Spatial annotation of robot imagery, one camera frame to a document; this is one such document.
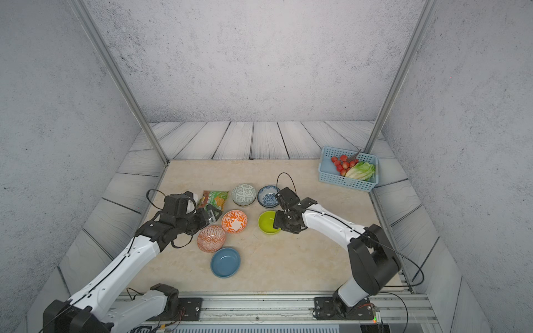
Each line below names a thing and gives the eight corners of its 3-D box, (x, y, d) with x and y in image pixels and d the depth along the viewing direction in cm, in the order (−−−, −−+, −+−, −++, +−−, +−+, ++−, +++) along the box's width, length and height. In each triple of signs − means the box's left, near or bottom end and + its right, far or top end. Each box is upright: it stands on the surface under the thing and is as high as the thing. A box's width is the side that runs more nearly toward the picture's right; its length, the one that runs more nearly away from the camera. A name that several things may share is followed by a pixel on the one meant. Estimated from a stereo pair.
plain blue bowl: (209, 277, 82) (207, 275, 79) (214, 250, 89) (212, 247, 86) (239, 277, 82) (238, 275, 79) (242, 250, 89) (241, 247, 86)
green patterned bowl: (229, 198, 105) (227, 192, 101) (245, 186, 110) (243, 179, 106) (244, 210, 100) (243, 204, 96) (259, 197, 106) (259, 190, 102)
